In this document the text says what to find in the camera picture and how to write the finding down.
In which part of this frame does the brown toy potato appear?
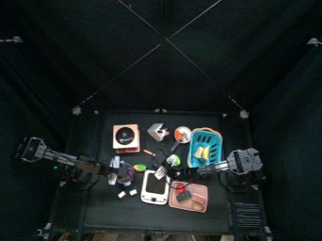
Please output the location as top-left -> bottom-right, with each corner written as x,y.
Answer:
191,201 -> 205,212

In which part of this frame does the teal plastic basket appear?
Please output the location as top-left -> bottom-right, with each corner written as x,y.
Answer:
185,126 -> 225,169

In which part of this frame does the black toy block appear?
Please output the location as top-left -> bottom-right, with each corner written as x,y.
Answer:
175,190 -> 193,202

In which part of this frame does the purple toy eggplant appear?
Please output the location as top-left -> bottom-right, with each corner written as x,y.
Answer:
116,161 -> 137,185

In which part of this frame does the white toy tablet black screen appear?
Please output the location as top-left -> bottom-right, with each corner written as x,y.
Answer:
139,169 -> 171,206

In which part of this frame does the silver toy spatula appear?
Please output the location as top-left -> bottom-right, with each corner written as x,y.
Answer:
153,165 -> 169,181

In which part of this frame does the small grey toy box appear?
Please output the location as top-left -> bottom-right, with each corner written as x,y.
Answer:
145,122 -> 171,142

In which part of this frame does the green white toy vegetable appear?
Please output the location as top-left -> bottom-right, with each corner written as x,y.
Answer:
165,153 -> 183,168

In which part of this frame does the orange box with black disc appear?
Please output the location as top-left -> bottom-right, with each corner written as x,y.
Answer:
110,123 -> 141,154

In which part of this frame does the toy frying pan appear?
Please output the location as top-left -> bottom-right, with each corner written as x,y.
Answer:
168,125 -> 193,153

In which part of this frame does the red white toy food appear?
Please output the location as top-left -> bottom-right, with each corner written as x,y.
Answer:
191,191 -> 207,203

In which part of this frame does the orange handled toy utensil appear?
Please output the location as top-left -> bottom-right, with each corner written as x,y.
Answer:
141,149 -> 159,158

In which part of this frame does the thin diagonal brace cord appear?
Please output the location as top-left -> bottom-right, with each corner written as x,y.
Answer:
76,0 -> 223,109
116,0 -> 245,111

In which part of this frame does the yellow green toy fruit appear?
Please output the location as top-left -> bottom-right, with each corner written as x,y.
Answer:
132,163 -> 148,173

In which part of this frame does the pink plastic tray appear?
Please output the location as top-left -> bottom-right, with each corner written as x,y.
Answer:
167,180 -> 209,214

